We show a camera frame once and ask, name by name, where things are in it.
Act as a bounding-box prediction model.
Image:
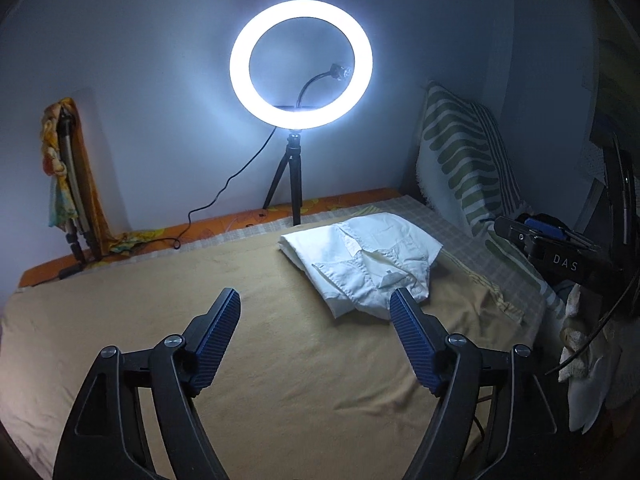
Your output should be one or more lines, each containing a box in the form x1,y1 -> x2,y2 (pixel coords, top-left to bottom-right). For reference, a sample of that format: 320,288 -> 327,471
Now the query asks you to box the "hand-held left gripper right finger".
389,287 -> 558,480

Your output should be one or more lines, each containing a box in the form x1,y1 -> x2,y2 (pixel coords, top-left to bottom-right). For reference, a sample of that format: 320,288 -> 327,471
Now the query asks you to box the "black ring light cable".
172,127 -> 278,250

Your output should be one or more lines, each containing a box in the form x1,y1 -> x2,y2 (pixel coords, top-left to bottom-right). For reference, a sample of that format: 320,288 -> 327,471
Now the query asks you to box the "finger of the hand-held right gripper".
494,216 -> 536,251
517,212 -> 596,247

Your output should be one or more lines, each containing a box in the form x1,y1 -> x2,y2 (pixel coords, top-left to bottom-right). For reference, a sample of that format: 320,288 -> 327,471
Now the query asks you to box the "person's right hand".
557,282 -> 640,436

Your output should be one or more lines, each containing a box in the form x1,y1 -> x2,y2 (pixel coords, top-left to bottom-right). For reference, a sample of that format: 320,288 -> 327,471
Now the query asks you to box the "white ring light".
229,1 -> 374,131

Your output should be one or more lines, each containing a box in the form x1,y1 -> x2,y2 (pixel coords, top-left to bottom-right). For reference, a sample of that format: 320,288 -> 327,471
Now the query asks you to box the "black ring light tripod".
262,130 -> 307,227

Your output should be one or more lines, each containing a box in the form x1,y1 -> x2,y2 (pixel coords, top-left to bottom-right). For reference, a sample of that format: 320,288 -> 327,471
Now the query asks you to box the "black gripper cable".
545,260 -> 640,376

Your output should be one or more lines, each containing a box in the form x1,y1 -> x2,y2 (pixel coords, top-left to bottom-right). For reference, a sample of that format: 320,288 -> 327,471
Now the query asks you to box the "black gooseneck phone holder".
295,62 -> 353,108

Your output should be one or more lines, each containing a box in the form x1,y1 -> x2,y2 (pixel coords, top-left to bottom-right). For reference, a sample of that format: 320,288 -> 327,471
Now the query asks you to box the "folded silver tripod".
52,110 -> 103,281

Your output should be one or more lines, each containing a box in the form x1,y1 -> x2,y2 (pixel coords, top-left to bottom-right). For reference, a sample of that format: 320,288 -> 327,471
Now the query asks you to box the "green striped pillow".
415,81 -> 566,321

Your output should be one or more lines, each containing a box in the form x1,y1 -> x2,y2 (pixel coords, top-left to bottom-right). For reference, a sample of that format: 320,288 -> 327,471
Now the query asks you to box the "tan blanket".
0,205 -> 531,480

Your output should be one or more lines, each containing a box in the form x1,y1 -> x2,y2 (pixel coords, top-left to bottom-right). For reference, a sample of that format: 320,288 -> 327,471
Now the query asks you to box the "colourful patterned scarf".
40,99 -> 76,231

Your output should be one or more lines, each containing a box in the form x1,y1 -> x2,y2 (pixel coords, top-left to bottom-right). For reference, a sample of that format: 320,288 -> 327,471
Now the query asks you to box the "orange cloth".
65,97 -> 166,256

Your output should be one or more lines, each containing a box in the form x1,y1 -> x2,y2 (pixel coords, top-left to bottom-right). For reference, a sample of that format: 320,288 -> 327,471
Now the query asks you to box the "white button shirt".
277,212 -> 445,321

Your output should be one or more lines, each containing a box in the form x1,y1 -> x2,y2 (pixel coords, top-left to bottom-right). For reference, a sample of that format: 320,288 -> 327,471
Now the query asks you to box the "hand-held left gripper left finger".
52,287 -> 242,480

